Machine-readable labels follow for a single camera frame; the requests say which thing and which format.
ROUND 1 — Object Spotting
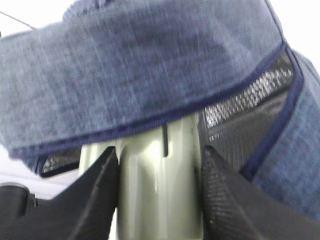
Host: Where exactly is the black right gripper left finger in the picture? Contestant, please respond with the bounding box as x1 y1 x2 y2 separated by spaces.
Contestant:
0 147 118 240

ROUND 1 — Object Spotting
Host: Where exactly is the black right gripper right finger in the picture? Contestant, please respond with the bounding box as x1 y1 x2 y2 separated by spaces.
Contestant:
201 145 320 240

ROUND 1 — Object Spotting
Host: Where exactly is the green lidded glass container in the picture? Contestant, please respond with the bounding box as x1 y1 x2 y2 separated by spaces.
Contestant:
79 115 204 240

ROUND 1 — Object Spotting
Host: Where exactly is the dark blue lunch bag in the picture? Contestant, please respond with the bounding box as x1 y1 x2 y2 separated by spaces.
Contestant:
0 0 320 220

